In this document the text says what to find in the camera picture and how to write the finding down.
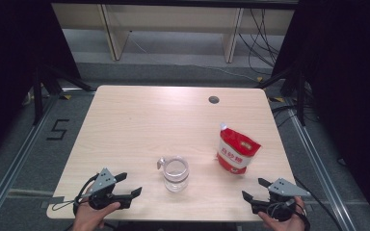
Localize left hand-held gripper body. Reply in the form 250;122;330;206
88;167;132;211

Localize person's left hand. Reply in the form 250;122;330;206
72;197;121;231

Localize black curtain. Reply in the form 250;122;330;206
0;0;80;162
271;0;370;225

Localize clear glass jar with lid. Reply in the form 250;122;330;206
156;155;191;193

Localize black hanging cables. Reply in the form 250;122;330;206
237;8;282;76

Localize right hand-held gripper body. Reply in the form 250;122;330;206
251;177;312;222

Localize aluminium floor rail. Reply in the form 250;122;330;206
0;94;61;225
287;105;357;231

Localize black metal stand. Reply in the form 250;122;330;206
32;64;94;126
256;64;306;126

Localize long black floor cable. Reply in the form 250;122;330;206
293;176;345;231

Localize red and white sugar bag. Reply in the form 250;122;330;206
216;122;262;176

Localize grey tape strip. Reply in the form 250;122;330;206
47;195;66;205

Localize black floor cables by stand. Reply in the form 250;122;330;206
271;104;319;129

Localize left hand-held gripper cable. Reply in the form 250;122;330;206
51;173;100;216

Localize right hand-held gripper cable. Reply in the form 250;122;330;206
266;200;311;231

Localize thin white floor cable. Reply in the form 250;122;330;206
128;30;259;82

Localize beige wooden shelf unit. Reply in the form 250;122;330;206
51;3;295;64

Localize hand-held gripper cable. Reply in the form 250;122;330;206
51;173;100;216
266;200;311;231

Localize person's right hand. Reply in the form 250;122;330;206
258;196;307;231

